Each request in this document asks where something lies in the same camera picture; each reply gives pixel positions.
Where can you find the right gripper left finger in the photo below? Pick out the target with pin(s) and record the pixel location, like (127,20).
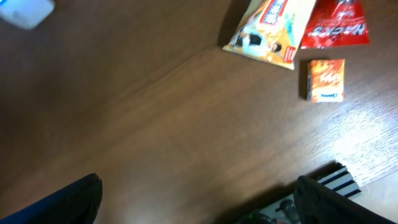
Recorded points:
(77,203)

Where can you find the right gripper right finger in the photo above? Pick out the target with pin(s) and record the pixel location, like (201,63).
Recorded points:
(317,204)

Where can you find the orange tissue pack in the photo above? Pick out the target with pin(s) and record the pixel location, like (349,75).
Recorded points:
(326,81)

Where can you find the cream noodle packet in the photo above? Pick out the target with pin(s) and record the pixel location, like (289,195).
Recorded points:
(272,30)

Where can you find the red snack bag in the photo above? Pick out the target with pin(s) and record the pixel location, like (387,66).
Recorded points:
(336,23)

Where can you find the right arm mounting base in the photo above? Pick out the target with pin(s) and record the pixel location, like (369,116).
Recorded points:
(334,176)

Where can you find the white barcode scanner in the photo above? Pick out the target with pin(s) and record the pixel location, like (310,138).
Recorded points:
(26,14)

